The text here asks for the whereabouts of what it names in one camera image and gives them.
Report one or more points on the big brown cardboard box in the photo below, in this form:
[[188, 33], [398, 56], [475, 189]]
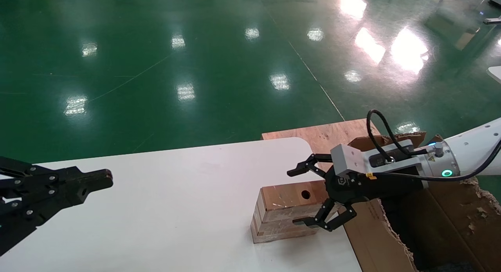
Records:
[[372, 236]]

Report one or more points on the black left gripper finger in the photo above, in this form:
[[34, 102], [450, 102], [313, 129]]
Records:
[[58, 201], [94, 177]]

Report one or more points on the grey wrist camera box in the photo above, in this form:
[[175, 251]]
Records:
[[350, 158]]

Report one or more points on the white table corner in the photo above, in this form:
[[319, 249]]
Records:
[[495, 74]]

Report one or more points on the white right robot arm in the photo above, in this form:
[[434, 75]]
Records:
[[473, 150]]

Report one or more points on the grey metal floor bar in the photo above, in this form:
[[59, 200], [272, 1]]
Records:
[[493, 20]]

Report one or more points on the small wooden box with hole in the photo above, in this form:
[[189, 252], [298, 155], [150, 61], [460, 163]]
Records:
[[282, 213]]

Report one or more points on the plywood board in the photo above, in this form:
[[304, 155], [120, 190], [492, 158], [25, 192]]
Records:
[[332, 135]]

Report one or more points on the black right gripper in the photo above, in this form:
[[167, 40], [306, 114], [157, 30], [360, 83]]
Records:
[[352, 188]]

